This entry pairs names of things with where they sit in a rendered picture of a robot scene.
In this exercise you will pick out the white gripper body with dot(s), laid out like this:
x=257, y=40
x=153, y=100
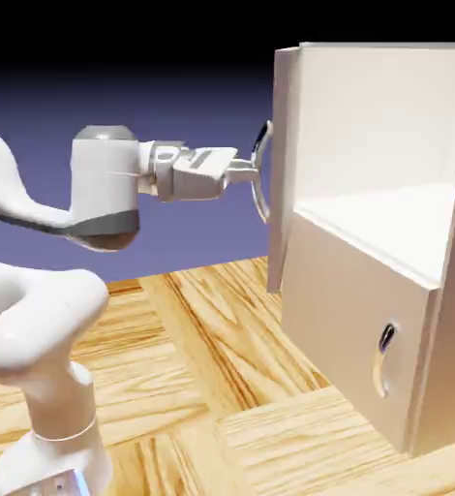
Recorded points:
x=200, y=174

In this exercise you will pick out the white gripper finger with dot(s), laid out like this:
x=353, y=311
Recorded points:
x=242, y=164
x=239, y=178

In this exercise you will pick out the white cabinet door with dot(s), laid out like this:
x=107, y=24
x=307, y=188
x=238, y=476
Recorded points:
x=351, y=306
x=281, y=166

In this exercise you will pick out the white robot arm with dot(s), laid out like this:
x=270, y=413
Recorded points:
x=99, y=182

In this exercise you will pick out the white cabinet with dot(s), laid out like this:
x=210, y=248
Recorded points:
x=386, y=248

